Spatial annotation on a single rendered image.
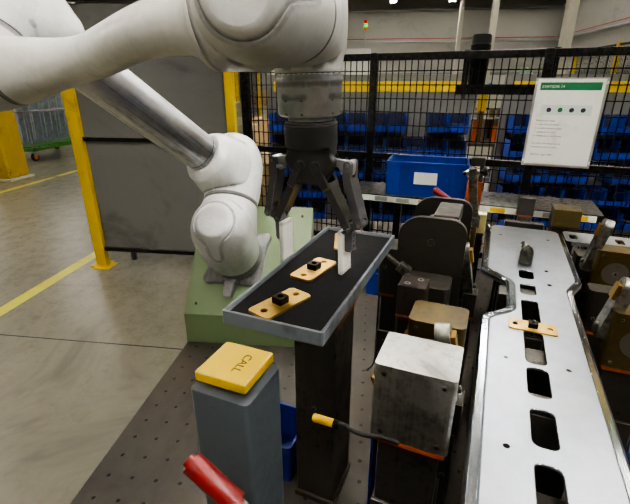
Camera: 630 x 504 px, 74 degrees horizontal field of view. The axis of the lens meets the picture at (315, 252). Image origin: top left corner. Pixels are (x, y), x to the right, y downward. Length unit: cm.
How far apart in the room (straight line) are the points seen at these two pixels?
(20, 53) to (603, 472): 95
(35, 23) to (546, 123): 156
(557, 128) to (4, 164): 775
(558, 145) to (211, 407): 160
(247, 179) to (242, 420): 84
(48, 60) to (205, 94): 251
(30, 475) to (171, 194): 207
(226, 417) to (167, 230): 316
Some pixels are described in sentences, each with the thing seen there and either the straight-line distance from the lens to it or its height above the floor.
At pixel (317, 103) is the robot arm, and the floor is 141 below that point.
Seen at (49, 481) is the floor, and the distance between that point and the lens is 212.
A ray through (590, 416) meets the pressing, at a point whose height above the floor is 100.
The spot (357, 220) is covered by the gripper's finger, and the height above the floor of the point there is 125.
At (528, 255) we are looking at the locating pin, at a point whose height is 103.
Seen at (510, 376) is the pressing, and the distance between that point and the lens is 76.
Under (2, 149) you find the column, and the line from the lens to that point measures 829.
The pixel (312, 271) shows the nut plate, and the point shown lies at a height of 116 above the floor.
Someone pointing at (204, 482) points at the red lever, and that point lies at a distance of 41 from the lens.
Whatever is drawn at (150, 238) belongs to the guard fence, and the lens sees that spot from 366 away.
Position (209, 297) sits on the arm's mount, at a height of 84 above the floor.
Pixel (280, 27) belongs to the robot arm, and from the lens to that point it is 39.
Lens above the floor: 143
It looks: 22 degrees down
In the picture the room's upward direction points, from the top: straight up
